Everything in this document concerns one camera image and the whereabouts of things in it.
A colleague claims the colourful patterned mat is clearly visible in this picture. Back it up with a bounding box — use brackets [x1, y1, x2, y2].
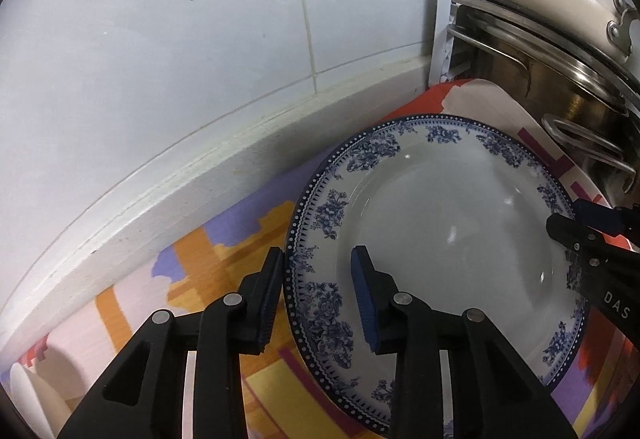
[15, 79, 640, 439]

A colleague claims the stainless steel pot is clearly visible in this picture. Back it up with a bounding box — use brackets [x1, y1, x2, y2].
[451, 0, 640, 200]

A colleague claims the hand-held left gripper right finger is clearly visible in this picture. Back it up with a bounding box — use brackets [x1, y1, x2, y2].
[350, 245, 563, 439]

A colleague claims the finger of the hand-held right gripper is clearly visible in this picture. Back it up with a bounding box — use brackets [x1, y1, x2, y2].
[573, 199, 640, 241]
[546, 213, 640, 272]

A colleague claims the white bowl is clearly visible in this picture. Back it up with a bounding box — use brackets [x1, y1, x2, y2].
[9, 350, 87, 435]

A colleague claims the white plastic rack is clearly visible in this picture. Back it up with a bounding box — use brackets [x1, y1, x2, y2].
[428, 0, 482, 86]

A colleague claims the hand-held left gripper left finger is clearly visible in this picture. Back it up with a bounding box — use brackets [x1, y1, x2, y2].
[56, 246, 285, 439]

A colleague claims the blue floral white plate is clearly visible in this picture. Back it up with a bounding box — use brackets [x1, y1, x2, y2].
[284, 115, 591, 437]

